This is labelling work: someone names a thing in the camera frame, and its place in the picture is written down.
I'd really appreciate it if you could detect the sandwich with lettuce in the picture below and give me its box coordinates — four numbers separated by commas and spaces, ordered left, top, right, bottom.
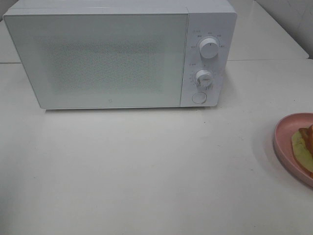
291, 125, 313, 178

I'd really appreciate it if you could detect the white microwave oven body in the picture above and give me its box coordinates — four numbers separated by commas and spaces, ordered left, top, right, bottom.
3, 0, 237, 109

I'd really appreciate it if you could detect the white microwave door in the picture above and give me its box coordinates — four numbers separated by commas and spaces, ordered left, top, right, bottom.
4, 14, 187, 109

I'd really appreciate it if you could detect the upper white power knob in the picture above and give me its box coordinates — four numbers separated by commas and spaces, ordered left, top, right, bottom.
198, 36, 220, 59

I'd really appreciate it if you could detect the white timer knob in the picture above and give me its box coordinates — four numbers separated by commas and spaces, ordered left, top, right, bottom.
195, 70, 213, 88

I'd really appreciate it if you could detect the pink round plate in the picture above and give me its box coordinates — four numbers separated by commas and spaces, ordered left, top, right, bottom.
273, 113, 313, 187

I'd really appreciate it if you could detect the round white door button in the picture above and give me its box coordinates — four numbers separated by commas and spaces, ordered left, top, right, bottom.
192, 92, 207, 104

